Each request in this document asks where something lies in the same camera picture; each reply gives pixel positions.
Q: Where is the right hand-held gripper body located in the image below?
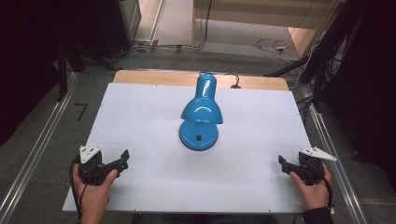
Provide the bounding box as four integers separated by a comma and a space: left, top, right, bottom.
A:
288, 146, 338, 187

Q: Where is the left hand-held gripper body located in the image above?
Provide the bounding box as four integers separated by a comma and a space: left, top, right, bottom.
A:
77, 145, 122, 187

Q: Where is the blue desk lamp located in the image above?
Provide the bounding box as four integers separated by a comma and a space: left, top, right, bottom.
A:
178, 72, 224, 152

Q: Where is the person's right hand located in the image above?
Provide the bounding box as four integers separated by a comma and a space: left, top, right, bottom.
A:
289, 162, 333, 211

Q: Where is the person's left hand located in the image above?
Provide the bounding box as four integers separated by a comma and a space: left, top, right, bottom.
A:
72, 169, 120, 220

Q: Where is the black metal stand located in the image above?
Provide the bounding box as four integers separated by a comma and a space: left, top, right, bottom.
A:
56, 38, 68, 103

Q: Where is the dark cabinet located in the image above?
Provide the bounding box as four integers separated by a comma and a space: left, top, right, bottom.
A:
94, 0, 142, 59

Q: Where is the light wooden furniture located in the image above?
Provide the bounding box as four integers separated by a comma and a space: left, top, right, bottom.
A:
191, 0, 345, 60

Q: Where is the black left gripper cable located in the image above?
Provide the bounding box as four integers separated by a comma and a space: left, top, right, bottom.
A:
68, 156, 89, 222

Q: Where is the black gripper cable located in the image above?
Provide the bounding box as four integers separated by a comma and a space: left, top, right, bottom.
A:
68, 156, 89, 222
305, 161, 334, 209

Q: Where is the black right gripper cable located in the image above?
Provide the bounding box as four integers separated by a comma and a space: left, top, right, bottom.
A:
305, 161, 334, 209

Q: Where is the aluminium floor rail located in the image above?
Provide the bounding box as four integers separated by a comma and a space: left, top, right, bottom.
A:
299, 83, 369, 224
0, 71, 79, 224

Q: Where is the black lamp cable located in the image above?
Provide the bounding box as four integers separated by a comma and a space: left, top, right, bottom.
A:
199, 71, 242, 90

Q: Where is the white floor cable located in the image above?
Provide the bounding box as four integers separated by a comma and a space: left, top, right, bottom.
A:
254, 37, 291, 62

